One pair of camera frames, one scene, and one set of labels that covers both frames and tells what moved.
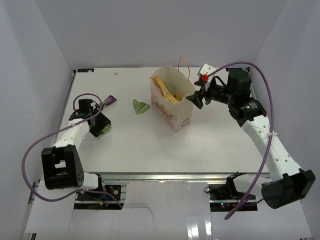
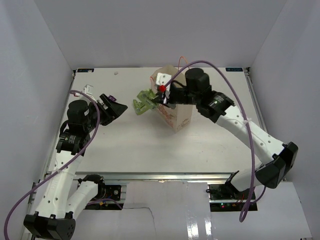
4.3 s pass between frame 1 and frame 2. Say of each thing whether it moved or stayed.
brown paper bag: stayed
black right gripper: moved
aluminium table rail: stayed
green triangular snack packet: stayed
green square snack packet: moved
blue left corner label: stayed
